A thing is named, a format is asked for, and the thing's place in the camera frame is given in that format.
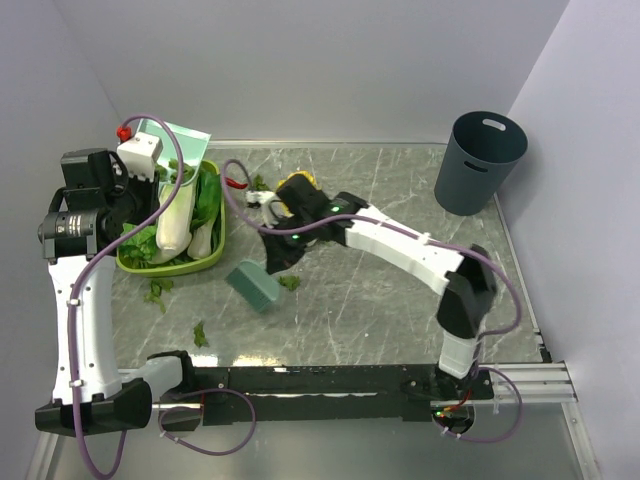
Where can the green scrap front left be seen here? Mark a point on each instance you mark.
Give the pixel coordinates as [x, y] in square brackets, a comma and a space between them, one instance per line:
[199, 335]

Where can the green scrap near cabbage top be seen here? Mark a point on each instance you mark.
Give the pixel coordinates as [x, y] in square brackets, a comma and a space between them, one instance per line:
[258, 184]

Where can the green scrap table centre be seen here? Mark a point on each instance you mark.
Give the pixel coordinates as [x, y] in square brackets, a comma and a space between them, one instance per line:
[289, 282]

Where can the yellow napa cabbage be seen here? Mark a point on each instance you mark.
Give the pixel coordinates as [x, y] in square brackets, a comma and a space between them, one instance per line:
[301, 173]

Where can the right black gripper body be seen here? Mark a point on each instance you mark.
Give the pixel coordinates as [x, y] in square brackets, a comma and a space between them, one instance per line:
[299, 220]

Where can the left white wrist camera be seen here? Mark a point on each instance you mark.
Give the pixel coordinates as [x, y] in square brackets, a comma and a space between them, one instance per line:
[139, 152]

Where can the teal dustpan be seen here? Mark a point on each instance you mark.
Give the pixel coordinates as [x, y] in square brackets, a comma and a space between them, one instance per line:
[193, 145]

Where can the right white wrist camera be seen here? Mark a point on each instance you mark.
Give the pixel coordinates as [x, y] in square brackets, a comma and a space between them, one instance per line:
[269, 204]

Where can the green lettuce leaf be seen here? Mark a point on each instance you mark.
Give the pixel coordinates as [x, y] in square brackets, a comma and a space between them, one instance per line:
[138, 251]

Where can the white green napa cabbage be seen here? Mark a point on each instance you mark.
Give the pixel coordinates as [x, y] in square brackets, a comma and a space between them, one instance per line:
[173, 226]

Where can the dark grey waste bin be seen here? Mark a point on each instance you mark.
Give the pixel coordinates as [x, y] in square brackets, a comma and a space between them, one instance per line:
[483, 149]

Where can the teal hand brush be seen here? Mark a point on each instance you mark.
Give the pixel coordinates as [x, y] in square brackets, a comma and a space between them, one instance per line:
[252, 282]

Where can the aluminium frame rail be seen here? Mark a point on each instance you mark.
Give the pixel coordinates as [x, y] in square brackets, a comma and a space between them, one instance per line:
[518, 383]

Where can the red chili pepper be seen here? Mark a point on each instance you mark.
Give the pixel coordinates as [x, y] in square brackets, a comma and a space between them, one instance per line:
[235, 184]

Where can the green plastic basket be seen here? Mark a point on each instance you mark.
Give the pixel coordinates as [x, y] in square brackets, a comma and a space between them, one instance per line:
[172, 264]

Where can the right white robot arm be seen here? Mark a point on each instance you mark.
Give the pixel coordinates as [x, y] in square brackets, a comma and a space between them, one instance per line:
[298, 214]

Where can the bok choy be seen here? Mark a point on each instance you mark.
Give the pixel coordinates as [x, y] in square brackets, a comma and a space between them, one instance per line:
[206, 211]

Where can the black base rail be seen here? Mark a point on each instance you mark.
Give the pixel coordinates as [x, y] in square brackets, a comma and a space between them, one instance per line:
[304, 393]

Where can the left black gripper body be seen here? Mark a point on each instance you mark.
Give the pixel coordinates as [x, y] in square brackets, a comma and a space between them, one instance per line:
[134, 198]

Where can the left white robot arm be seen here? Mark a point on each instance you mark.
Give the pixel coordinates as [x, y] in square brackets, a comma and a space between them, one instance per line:
[85, 216]

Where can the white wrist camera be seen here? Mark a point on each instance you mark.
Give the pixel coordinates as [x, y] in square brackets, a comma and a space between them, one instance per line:
[139, 152]
[269, 204]

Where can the green scrap below basket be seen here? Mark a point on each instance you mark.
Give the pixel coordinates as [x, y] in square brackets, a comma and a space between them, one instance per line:
[157, 287]

